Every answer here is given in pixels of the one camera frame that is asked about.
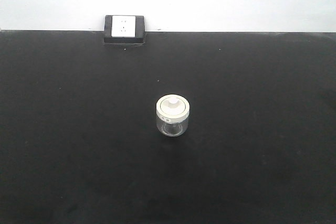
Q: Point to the glass jar with cream lid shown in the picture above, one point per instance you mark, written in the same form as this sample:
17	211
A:
172	115

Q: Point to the desk power socket block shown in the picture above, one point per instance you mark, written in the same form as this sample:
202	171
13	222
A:
124	30

